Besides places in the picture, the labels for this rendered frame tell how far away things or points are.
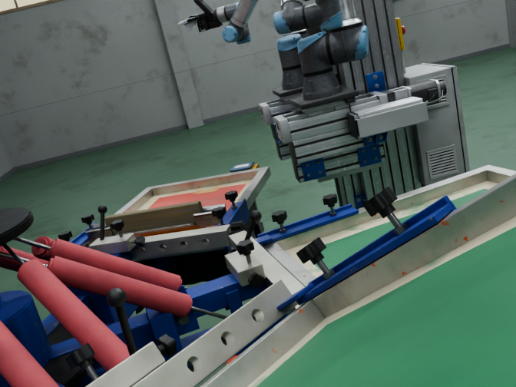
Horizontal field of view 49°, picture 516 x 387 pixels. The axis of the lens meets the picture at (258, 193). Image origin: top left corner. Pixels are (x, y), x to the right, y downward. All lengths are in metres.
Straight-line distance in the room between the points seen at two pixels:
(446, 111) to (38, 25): 9.71
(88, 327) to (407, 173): 1.80
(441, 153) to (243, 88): 8.96
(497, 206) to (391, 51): 1.85
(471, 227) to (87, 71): 10.86
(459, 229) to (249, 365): 0.32
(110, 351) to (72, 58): 10.55
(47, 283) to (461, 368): 0.86
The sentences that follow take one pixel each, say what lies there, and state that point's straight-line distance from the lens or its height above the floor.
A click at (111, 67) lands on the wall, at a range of 11.31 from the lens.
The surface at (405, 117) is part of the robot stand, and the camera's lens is 2.17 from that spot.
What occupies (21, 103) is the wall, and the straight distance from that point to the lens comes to 11.69.
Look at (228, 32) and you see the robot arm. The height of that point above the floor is 1.57.
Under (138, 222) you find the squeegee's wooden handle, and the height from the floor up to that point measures 1.03.
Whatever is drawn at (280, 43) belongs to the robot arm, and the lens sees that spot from 2.69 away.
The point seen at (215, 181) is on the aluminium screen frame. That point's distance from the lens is 2.50.
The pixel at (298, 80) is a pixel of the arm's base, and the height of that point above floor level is 1.29.
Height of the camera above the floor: 1.57
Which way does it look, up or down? 16 degrees down
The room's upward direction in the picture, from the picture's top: 14 degrees counter-clockwise
